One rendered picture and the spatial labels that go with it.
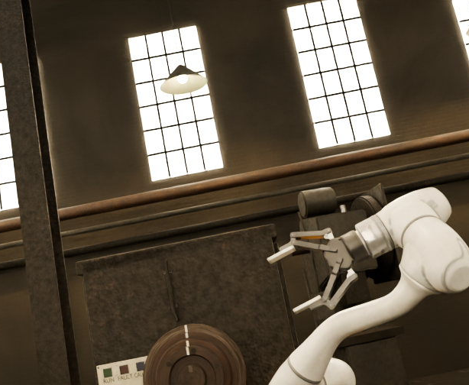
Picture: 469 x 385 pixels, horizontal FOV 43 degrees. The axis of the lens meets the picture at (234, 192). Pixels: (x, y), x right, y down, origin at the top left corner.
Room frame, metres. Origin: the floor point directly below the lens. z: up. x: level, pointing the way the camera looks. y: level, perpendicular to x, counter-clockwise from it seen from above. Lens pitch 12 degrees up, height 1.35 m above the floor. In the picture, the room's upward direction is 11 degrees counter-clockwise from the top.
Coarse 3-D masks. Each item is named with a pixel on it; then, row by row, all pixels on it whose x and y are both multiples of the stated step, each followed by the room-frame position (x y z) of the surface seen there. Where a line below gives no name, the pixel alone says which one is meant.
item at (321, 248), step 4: (292, 240) 1.41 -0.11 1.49; (296, 244) 1.40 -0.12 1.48; (300, 244) 1.40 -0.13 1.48; (304, 244) 1.40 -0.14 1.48; (308, 244) 1.40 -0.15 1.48; (312, 244) 1.40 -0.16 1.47; (316, 244) 1.39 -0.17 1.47; (320, 244) 1.39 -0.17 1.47; (304, 248) 1.42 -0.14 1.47; (308, 248) 1.41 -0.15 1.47; (312, 248) 1.40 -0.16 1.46; (316, 248) 1.39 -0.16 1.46; (320, 248) 1.38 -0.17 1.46; (324, 248) 1.38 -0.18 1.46; (328, 248) 1.38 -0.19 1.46; (332, 248) 1.38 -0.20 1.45; (336, 248) 1.37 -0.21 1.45; (320, 252) 1.41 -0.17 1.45
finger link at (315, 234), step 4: (328, 228) 1.39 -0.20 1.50; (292, 232) 1.41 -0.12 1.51; (296, 232) 1.41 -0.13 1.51; (300, 232) 1.41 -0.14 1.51; (304, 232) 1.41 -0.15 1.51; (308, 232) 1.40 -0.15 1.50; (312, 232) 1.40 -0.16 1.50; (316, 232) 1.40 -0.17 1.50; (320, 232) 1.40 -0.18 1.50; (324, 232) 1.39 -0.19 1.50; (328, 232) 1.39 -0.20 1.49; (292, 236) 1.41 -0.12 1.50; (296, 236) 1.41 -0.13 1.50; (300, 236) 1.41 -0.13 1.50; (304, 236) 1.40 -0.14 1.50; (308, 236) 1.40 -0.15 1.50; (312, 236) 1.40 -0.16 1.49; (316, 236) 1.40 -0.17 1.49; (320, 236) 1.40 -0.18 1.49
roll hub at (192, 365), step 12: (180, 348) 2.74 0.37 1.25; (204, 348) 2.70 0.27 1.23; (168, 360) 2.70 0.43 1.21; (180, 360) 2.71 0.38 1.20; (192, 360) 2.71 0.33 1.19; (204, 360) 2.71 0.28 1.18; (216, 360) 2.70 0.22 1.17; (168, 372) 2.70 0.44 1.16; (180, 372) 2.70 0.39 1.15; (192, 372) 2.69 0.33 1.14; (204, 372) 2.70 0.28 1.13; (216, 372) 2.70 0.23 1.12; (168, 384) 2.70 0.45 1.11; (180, 384) 2.69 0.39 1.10; (192, 384) 2.69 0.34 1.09; (204, 384) 2.70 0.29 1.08; (216, 384) 2.70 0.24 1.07
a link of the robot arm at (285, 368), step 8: (280, 368) 1.59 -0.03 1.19; (288, 368) 1.56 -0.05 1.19; (280, 376) 1.58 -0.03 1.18; (288, 376) 1.56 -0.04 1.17; (296, 376) 1.55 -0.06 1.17; (272, 384) 1.60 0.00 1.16; (280, 384) 1.57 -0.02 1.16; (288, 384) 1.56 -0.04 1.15; (296, 384) 1.55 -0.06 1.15; (304, 384) 1.55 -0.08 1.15; (312, 384) 1.56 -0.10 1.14; (320, 384) 1.62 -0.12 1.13
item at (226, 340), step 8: (176, 328) 2.79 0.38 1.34; (184, 328) 2.79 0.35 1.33; (192, 328) 2.79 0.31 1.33; (200, 328) 2.79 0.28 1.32; (208, 328) 2.79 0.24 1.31; (216, 328) 2.79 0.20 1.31; (168, 336) 2.79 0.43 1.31; (216, 336) 2.79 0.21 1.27; (224, 336) 2.79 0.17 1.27; (160, 344) 2.79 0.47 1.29; (232, 344) 2.79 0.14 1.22; (152, 352) 2.79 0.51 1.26; (232, 352) 2.79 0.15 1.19; (240, 352) 2.79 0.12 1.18; (152, 360) 2.79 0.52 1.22; (240, 360) 2.79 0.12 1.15; (144, 368) 2.78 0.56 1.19; (240, 368) 2.79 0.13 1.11; (144, 376) 2.79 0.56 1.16; (240, 376) 2.79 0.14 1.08; (144, 384) 2.78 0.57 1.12; (240, 384) 2.79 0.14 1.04
